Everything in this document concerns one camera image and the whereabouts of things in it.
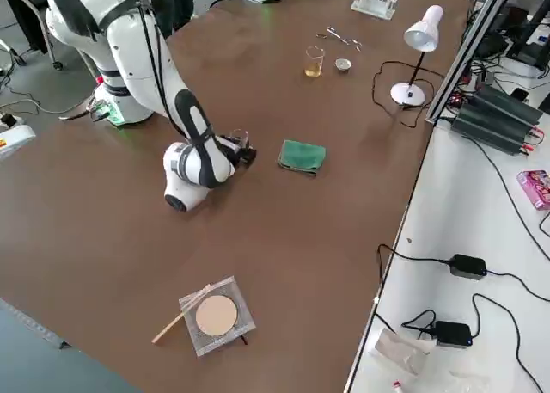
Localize black power supply unit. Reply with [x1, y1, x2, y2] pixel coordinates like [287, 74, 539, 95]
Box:
[449, 102, 534, 156]
[470, 85, 543, 126]

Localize pink printed box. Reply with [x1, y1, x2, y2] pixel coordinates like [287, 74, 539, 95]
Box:
[516, 168, 550, 212]

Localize white desk lamp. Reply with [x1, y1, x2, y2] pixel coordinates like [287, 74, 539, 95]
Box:
[389, 4, 445, 108]

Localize black power adapter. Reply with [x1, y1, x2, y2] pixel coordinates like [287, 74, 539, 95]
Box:
[449, 253, 488, 280]
[434, 320, 474, 348]

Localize person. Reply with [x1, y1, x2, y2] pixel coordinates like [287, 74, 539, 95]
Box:
[144, 0, 195, 37]

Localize grey office chair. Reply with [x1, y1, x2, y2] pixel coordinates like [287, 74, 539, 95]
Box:
[3, 0, 66, 72]

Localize glass beaker with yellow liquid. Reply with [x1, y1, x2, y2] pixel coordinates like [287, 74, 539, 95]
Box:
[304, 45, 326, 78]

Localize black adapter cable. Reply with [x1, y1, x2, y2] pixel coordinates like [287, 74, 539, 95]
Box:
[484, 268, 550, 303]
[376, 243, 453, 304]
[470, 292, 546, 389]
[400, 309, 440, 341]

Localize green folded cloth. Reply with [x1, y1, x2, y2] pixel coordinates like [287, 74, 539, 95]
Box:
[277, 139, 327, 179]

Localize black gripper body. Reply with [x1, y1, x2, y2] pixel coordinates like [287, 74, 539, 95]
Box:
[227, 144, 247, 167]

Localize black lamp cable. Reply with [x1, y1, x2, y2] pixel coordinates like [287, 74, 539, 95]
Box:
[370, 60, 444, 130]

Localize black computer monitor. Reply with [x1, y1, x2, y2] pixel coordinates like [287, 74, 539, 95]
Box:
[504, 0, 550, 79]

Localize white power strip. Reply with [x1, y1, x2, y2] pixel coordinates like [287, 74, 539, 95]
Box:
[0, 111, 23, 130]

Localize clear plastic bag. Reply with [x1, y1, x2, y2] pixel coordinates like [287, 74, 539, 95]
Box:
[368, 327, 431, 378]

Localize white control box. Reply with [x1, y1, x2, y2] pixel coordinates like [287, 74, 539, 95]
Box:
[0, 123, 38, 162]

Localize small clear glass beaker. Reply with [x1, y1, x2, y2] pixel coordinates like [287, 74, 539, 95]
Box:
[229, 127, 252, 150]

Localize white test tube rack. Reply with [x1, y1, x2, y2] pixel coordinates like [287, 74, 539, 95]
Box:
[349, 0, 401, 21]

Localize metal crucible tongs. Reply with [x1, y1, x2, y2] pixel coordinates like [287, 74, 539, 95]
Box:
[315, 26, 364, 52]

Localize square wire gauze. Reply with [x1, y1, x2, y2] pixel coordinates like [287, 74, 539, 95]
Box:
[177, 274, 258, 359]

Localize aluminium frame post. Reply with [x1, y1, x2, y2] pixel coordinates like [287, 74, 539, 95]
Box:
[424, 0, 519, 126]

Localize black power supply cable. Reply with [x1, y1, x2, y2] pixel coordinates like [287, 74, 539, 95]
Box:
[465, 135, 550, 259]

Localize wooden test tube clamp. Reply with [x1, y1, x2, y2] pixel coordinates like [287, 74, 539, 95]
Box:
[150, 282, 215, 345]

